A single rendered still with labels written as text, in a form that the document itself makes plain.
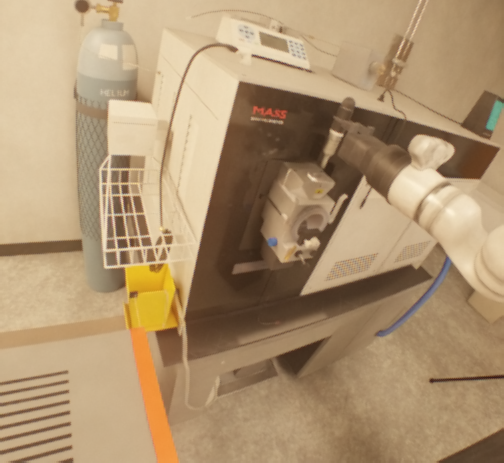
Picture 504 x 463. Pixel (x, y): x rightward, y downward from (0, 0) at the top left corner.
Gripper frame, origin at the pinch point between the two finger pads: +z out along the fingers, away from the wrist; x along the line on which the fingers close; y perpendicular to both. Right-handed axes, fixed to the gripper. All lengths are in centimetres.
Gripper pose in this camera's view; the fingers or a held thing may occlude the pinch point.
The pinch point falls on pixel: (339, 117)
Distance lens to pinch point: 55.5
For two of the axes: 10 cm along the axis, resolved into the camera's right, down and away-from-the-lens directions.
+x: 8.5, -0.2, 5.2
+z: -4.4, -5.8, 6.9
